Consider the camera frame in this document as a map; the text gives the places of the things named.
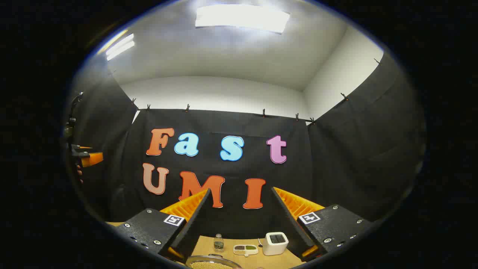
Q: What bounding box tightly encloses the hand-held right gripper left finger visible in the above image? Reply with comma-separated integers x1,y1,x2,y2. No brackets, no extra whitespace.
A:
112,188,212,262

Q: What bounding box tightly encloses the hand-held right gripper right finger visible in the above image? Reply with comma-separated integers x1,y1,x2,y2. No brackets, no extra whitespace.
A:
271,186,374,262

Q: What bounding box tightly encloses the steel pot with black handle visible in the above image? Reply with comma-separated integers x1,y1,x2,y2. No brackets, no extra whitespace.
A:
186,254,243,269

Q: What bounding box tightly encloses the white toaster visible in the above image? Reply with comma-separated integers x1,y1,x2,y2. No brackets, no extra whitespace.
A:
263,232,289,256

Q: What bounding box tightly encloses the pile of soybeans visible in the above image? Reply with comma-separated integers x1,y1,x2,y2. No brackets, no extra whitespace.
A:
190,262,234,269

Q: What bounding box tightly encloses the white divided bean dish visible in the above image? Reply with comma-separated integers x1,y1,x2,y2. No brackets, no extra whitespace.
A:
233,244,259,257

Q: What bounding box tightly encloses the narrow ceiling light panel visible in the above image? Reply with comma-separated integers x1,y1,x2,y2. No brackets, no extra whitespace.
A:
106,33,136,61

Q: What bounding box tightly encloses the black backdrop cloth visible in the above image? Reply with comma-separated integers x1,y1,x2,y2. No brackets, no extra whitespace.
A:
65,50,426,239

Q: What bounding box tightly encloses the row of black cloth clips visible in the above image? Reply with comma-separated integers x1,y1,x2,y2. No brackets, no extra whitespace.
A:
108,58,381,126

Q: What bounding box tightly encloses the large ceiling light panel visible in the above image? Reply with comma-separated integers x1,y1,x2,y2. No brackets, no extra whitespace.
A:
195,4,291,34

